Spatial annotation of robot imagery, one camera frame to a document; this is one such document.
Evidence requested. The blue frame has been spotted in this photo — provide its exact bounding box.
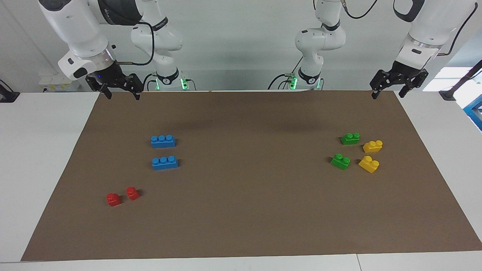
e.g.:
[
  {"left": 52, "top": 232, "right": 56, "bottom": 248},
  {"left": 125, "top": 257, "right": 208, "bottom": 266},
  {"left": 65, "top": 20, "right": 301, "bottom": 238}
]
[{"left": 463, "top": 94, "right": 482, "bottom": 131}]

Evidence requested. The black camera stand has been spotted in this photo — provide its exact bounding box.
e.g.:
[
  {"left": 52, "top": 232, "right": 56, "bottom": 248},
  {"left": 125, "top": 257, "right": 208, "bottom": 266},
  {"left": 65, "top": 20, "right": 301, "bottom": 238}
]
[{"left": 439, "top": 60, "right": 482, "bottom": 101}]

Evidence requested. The blue three-stud toy block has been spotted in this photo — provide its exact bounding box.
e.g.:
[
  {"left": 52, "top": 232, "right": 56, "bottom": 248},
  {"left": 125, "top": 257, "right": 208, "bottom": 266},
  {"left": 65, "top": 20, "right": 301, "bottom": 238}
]
[
  {"left": 152, "top": 155, "right": 178, "bottom": 171},
  {"left": 151, "top": 135, "right": 176, "bottom": 148}
]

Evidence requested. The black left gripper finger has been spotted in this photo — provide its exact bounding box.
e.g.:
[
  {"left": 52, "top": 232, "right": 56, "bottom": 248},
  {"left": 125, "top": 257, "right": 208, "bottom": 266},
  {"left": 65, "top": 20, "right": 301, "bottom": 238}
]
[
  {"left": 370, "top": 70, "right": 390, "bottom": 99},
  {"left": 398, "top": 70, "right": 429, "bottom": 98}
]

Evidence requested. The black left arm base cable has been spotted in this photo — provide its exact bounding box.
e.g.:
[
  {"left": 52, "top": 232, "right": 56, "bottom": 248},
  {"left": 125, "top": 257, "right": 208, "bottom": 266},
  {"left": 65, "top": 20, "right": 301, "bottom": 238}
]
[{"left": 268, "top": 73, "right": 292, "bottom": 90}]

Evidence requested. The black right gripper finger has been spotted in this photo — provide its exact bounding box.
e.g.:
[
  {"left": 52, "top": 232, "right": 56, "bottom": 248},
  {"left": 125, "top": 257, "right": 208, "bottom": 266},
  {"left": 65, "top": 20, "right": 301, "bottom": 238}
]
[
  {"left": 126, "top": 73, "right": 143, "bottom": 100},
  {"left": 87, "top": 78, "right": 112, "bottom": 99}
]

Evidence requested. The white power strip box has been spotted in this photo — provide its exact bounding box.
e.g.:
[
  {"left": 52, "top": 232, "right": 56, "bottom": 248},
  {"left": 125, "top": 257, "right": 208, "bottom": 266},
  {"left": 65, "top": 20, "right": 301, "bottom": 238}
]
[{"left": 38, "top": 73, "right": 81, "bottom": 93}]

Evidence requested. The brown table mat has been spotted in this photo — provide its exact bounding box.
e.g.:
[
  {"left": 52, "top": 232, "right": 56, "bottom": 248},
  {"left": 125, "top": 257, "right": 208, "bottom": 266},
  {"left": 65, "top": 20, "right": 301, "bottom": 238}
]
[{"left": 21, "top": 90, "right": 482, "bottom": 262}]

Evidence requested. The black table clamp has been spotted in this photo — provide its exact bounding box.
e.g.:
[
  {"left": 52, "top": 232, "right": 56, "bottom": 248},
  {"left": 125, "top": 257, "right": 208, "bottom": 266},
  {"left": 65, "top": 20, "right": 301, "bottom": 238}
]
[{"left": 0, "top": 80, "right": 20, "bottom": 103}]

